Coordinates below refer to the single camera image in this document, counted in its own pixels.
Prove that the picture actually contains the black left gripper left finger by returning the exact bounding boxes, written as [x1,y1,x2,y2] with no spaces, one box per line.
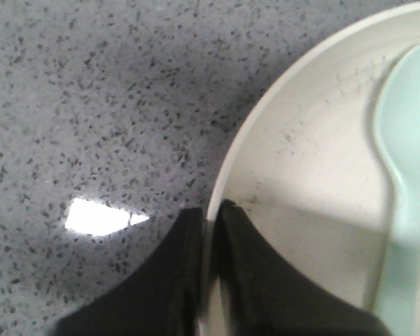
[53,208,204,335]

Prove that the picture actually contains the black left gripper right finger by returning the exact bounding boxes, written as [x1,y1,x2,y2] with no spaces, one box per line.
[213,199,390,335]

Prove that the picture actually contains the light blue plastic spoon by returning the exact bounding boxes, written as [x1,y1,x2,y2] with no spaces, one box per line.
[372,44,420,335]

